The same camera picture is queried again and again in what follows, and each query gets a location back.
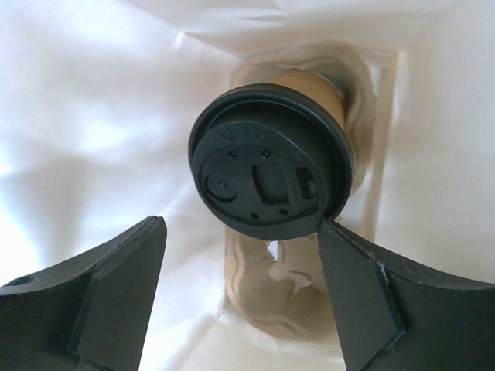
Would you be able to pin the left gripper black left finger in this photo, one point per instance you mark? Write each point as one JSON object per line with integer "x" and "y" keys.
{"x": 90, "y": 312}

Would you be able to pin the black lid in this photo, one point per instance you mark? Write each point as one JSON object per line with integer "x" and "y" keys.
{"x": 270, "y": 162}

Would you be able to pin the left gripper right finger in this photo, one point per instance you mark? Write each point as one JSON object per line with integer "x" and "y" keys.
{"x": 393, "y": 313}

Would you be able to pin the brown paper bag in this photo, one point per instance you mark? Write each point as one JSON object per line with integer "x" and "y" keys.
{"x": 97, "y": 101}

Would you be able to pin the single paper cup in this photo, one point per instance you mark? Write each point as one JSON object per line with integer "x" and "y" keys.
{"x": 316, "y": 88}

